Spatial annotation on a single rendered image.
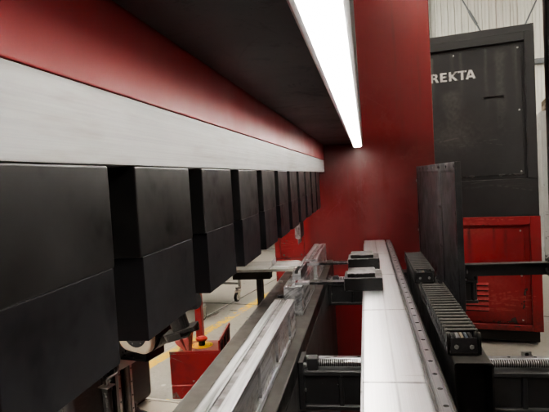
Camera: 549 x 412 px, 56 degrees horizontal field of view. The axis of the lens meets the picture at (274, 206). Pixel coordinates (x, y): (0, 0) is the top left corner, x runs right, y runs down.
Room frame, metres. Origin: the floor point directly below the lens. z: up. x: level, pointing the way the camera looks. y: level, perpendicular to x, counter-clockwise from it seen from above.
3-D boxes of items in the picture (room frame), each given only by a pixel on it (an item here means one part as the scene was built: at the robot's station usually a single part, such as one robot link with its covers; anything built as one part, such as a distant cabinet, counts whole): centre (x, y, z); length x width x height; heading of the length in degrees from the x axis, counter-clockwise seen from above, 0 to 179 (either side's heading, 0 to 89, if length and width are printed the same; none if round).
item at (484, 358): (1.34, -0.40, 0.94); 1.02 x 0.06 x 0.12; 170
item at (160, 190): (0.56, 0.15, 1.26); 0.15 x 0.09 x 0.17; 170
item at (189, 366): (1.67, 0.26, 0.75); 0.20 x 0.16 x 0.18; 176
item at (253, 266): (1.94, 0.06, 1.00); 0.26 x 0.18 x 0.01; 80
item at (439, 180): (2.06, -0.63, 1.12); 1.13 x 0.02 x 0.44; 170
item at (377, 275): (1.55, -0.18, 1.01); 0.26 x 0.12 x 0.05; 80
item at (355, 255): (1.89, -0.24, 1.01); 0.26 x 0.12 x 0.05; 80
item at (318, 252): (2.46, -0.18, 0.92); 0.50 x 0.06 x 0.10; 170
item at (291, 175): (1.55, -0.02, 1.26); 0.15 x 0.09 x 0.17; 170
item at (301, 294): (1.86, -0.08, 0.92); 0.39 x 0.06 x 0.10; 170
